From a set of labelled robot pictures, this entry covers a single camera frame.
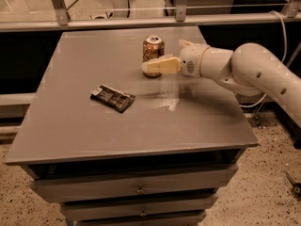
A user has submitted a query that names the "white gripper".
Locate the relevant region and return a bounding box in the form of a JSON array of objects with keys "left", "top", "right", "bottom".
[{"left": 142, "top": 40, "right": 210, "bottom": 77}]

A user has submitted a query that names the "orange soda can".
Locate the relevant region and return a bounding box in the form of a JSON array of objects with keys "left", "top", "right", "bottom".
[{"left": 142, "top": 35, "right": 166, "bottom": 78}]

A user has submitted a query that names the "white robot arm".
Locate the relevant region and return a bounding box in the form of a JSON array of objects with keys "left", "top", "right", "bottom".
[{"left": 142, "top": 40, "right": 301, "bottom": 126}]

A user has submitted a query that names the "black snack packet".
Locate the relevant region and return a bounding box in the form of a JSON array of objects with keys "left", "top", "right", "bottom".
[{"left": 90, "top": 85, "right": 135, "bottom": 113}]

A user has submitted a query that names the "grey drawer cabinet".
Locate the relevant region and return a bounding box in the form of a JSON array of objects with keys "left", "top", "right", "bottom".
[{"left": 7, "top": 29, "right": 257, "bottom": 226}]

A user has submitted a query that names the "grey metal railing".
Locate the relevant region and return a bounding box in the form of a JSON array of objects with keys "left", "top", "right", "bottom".
[{"left": 0, "top": 0, "right": 300, "bottom": 32}]

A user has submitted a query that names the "black caster wheel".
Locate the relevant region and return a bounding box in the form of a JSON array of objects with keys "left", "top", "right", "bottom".
[{"left": 285, "top": 171, "right": 301, "bottom": 197}]

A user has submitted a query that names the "white cable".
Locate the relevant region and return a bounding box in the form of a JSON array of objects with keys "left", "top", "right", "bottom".
[{"left": 239, "top": 10, "right": 288, "bottom": 109}]

